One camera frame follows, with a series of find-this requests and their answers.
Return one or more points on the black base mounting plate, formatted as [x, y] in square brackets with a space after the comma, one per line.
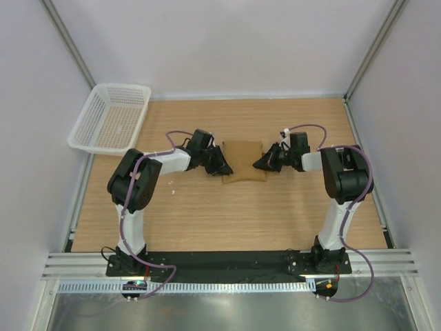
[275, 266]

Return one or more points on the slotted grey cable duct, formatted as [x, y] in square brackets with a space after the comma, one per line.
[137, 287]

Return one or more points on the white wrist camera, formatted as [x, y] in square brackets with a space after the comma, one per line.
[212, 139]
[285, 135]

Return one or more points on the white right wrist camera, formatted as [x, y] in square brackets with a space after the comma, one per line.
[285, 135]

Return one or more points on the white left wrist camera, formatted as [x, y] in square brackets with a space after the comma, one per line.
[212, 139]

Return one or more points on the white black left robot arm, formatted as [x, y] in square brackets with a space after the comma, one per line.
[132, 186]

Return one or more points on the aluminium frame rail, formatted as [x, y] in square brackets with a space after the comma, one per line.
[378, 263]

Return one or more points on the tan ribbed tank top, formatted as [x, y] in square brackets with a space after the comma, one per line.
[240, 156]

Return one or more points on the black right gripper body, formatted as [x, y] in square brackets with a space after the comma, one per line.
[286, 156]

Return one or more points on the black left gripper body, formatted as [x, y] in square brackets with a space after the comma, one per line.
[202, 154]

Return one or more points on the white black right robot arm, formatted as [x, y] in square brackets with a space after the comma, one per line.
[347, 178]

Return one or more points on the white perforated plastic basket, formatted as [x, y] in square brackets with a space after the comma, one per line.
[111, 119]

